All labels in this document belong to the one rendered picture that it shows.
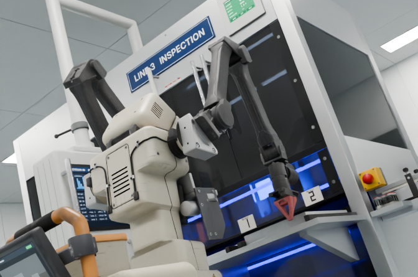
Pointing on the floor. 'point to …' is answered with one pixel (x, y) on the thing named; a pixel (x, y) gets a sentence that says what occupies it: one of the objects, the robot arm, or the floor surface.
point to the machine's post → (328, 124)
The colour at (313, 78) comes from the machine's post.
